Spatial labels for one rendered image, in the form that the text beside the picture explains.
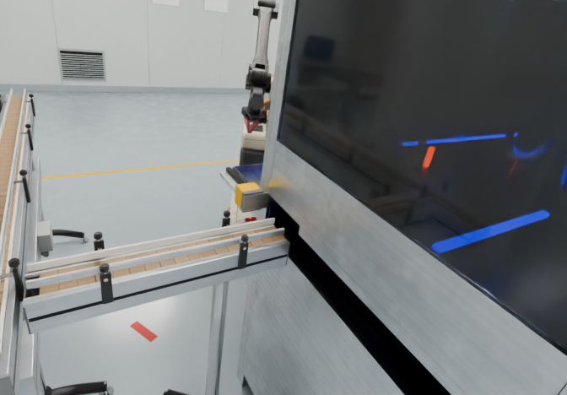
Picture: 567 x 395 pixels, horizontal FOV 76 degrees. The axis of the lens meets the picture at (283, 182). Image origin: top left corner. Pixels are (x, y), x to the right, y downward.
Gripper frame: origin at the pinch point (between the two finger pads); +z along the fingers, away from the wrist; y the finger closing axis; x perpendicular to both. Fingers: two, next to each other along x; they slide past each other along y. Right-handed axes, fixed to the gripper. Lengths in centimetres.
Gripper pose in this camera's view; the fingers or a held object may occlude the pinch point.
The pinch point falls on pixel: (249, 131)
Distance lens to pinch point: 157.5
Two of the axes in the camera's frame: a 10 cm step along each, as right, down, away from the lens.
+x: 8.5, -1.0, 5.1
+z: -2.3, 8.1, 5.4
